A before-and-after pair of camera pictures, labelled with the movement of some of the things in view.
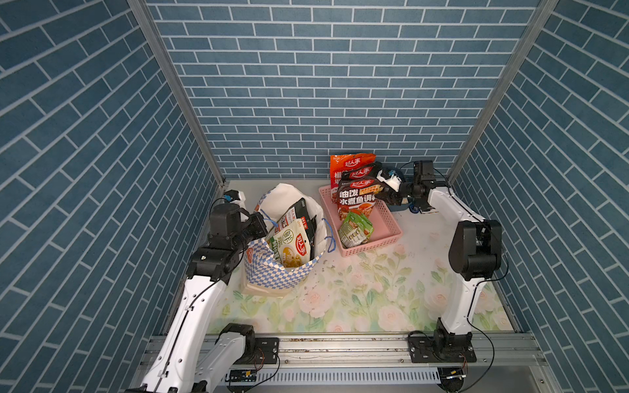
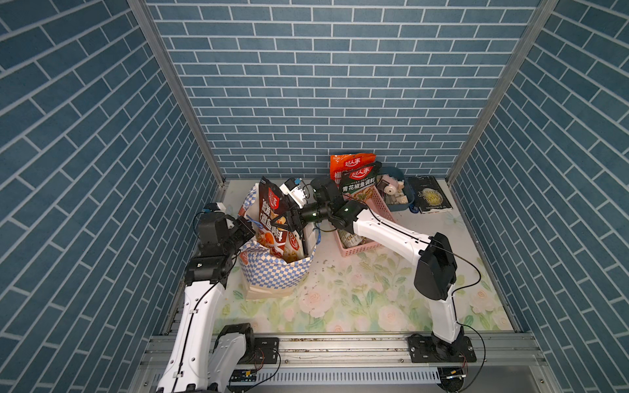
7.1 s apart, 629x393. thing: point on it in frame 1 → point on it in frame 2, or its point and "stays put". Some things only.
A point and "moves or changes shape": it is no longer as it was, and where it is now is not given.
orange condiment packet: [345, 162] stays put
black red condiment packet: [357, 191] → [269, 235]
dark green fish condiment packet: [300, 212] moves or changes shape
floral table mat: [397, 286] stays put
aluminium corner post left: [145, 15] stays put
